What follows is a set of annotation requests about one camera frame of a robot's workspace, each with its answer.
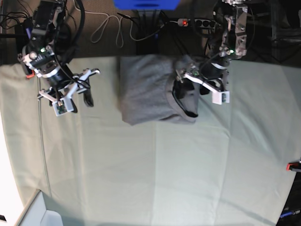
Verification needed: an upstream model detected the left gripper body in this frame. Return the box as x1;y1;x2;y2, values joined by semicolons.
175;65;230;94

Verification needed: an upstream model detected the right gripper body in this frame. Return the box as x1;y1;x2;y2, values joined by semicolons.
37;68;101;103

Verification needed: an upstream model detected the grey t-shirt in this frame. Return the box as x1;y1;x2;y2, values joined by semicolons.
119;55;199;126

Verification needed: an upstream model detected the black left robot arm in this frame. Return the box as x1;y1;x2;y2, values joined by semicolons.
174;0;248;98

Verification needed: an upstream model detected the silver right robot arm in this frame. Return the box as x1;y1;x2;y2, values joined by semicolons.
19;0;100;116

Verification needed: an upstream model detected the red black left clamp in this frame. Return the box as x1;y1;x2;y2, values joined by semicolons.
17;53;35;79

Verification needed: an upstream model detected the white power strip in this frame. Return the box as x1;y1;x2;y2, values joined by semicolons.
177;18;216;30

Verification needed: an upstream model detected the blue box top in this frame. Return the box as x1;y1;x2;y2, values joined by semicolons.
113;0;180;10

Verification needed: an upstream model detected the green table cloth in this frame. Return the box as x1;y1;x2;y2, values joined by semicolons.
0;57;301;226

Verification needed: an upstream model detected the red right clamp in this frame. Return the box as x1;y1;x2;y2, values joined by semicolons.
286;161;301;173

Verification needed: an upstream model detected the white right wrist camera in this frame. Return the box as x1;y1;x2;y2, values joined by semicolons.
52;98;74;116

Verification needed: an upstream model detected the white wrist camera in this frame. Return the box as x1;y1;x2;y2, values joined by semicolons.
52;98;74;116
212;91;230;105

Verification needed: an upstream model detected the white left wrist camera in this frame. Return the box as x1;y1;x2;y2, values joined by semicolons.
212;91;230;105

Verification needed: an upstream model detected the white thin cable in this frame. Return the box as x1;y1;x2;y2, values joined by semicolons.
72;0;165;48

